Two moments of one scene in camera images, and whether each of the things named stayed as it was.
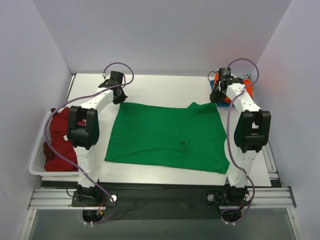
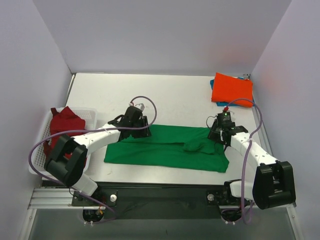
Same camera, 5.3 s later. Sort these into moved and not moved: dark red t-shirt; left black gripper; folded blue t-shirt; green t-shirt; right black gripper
Moved: green t-shirt; right black gripper; left black gripper
Not moved: dark red t-shirt; folded blue t-shirt
